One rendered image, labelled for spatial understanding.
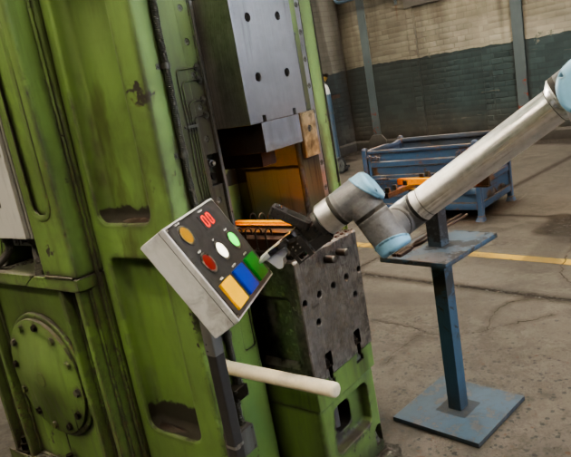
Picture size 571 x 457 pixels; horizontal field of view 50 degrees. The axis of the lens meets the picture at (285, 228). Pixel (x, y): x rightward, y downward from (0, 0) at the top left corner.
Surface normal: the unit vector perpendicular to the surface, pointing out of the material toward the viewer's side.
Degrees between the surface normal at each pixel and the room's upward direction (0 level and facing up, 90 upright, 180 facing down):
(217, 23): 90
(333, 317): 90
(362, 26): 90
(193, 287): 90
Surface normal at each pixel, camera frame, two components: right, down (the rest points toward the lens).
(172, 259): -0.22, 0.26
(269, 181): -0.60, 0.29
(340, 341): 0.78, 0.01
